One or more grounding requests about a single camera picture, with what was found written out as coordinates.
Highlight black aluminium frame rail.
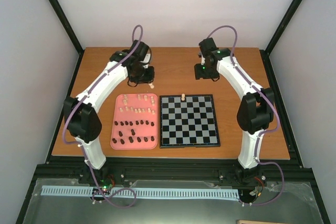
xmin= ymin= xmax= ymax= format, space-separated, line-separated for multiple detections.
xmin=33 ymin=157 xmax=314 ymax=187

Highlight pink plastic tray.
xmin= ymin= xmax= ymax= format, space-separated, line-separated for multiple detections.
xmin=110 ymin=93 xmax=159 ymax=150

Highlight light blue cable duct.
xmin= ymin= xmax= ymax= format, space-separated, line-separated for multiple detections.
xmin=40 ymin=185 xmax=239 ymax=201

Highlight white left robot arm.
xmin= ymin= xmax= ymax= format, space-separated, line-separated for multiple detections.
xmin=62 ymin=40 xmax=154 ymax=184

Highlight black and grey chessboard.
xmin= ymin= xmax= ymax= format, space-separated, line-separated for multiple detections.
xmin=160 ymin=94 xmax=220 ymax=148

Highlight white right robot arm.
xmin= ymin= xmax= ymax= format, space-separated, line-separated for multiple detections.
xmin=198 ymin=38 xmax=274 ymax=169

